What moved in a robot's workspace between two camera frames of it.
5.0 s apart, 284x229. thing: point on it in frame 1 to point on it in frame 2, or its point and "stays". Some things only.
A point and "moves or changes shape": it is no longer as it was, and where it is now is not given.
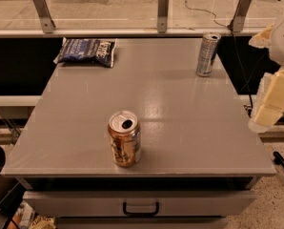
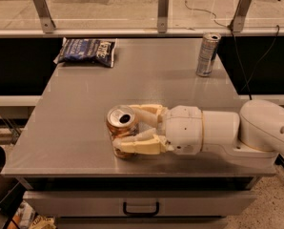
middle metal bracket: x=163 y=7 stays
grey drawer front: x=111 y=203 stays
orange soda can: x=124 y=129 moves or changes shape
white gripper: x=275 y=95 to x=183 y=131
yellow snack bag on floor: x=43 y=222 stays
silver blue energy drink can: x=207 y=53 stays
